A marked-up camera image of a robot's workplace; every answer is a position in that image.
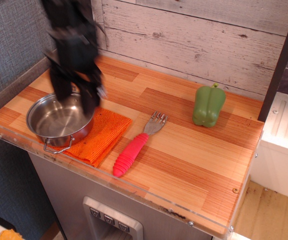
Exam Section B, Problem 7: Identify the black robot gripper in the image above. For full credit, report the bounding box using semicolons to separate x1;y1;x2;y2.
46;24;107;115

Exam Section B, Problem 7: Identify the stainless steel pot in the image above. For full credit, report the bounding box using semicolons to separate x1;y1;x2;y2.
26;91;96;154

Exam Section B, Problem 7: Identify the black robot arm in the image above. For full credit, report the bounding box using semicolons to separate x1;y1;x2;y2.
42;0;106;115

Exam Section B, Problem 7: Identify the orange folded cloth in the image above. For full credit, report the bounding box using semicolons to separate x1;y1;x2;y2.
63;107;132;167

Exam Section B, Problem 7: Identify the clear acrylic edge guard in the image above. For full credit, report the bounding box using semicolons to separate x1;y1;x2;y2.
0;114;264;239

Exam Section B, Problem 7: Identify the grey toy fridge cabinet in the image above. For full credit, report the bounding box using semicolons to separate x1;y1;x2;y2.
29;153;212;240

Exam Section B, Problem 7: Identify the silver ice dispenser panel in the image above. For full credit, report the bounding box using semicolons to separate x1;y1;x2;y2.
83;196;144;240

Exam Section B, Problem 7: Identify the green toy bell pepper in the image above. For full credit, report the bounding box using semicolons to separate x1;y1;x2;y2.
192;83;226;128

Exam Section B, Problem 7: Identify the yellow object at corner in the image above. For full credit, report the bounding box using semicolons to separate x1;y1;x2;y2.
0;229;23;240

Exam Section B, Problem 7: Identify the white toy sink unit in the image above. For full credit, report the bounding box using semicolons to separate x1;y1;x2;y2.
250;92;288;196

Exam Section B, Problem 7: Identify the fork with pink handle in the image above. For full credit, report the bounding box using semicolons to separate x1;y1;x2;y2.
113;111;168;177

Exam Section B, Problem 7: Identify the dark grey right post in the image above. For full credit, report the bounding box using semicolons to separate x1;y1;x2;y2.
258;34;288;122

